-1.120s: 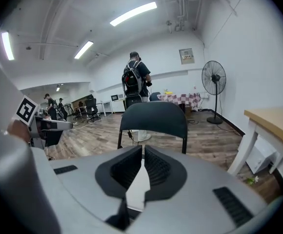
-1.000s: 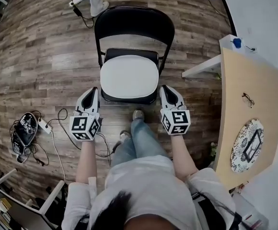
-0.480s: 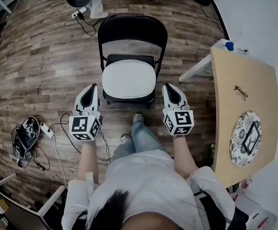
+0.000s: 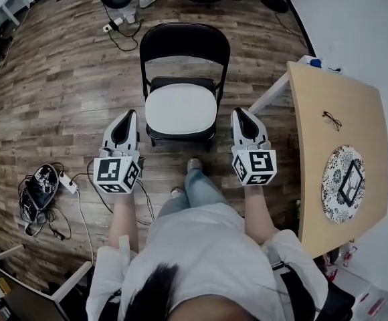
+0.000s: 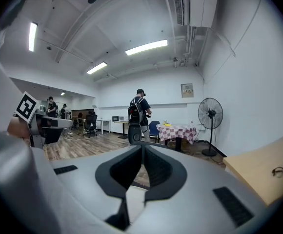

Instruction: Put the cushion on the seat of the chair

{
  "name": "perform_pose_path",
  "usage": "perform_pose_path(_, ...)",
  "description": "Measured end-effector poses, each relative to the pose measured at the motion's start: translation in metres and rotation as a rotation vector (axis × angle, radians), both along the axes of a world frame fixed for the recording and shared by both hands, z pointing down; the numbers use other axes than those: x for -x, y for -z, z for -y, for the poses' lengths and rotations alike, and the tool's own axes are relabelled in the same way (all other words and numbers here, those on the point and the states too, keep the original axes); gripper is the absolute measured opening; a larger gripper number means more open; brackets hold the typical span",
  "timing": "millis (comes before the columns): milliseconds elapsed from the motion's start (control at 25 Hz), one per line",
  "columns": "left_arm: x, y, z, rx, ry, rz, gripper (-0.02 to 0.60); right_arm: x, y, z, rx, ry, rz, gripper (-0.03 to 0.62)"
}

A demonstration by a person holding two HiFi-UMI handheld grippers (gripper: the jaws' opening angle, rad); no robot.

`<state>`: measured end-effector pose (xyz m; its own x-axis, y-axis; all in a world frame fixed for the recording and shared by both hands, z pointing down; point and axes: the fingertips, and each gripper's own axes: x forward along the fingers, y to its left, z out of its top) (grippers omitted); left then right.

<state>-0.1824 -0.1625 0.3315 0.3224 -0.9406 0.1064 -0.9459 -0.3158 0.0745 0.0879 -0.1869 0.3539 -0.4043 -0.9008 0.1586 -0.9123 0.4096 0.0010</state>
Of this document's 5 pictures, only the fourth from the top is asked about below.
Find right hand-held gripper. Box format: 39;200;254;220
230;107;278;187

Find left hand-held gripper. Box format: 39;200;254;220
92;109;145;195

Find white seat cushion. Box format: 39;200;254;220
144;83;217;136

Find black folding chair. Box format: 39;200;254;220
139;22;231;152

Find person's right forearm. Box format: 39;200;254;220
244;183;281;246

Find black shoulder bag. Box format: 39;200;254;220
272;261;357;321

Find person's left forearm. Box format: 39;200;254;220
108;192;140;251

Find plain white power strip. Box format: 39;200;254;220
58;173;80;195

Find person's blue jeans legs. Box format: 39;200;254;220
156;168;230;219

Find round floral patterned plate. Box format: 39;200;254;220
321;145;367;223

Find black-rimmed eyeglasses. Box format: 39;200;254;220
322;110;343;132

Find light wooden table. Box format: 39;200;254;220
248;60;388;259

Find person's white shirt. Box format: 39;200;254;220
86;201;329;321

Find red small tool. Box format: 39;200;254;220
342;243;359;268

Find white power strip with plugs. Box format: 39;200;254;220
102;17;124;33

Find grey desk with white edge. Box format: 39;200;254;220
0;243;93;321

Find clear plastic storage box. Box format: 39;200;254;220
353;282;388;321

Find white power cable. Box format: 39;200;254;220
76;191;95;264

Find grey open bag with cables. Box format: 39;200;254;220
18;163;60;237

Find black cable with adapter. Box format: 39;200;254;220
47;204;72;241

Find black picture frame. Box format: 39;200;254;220
338;160;364;208

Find black floor cable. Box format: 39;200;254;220
108;17;145;52

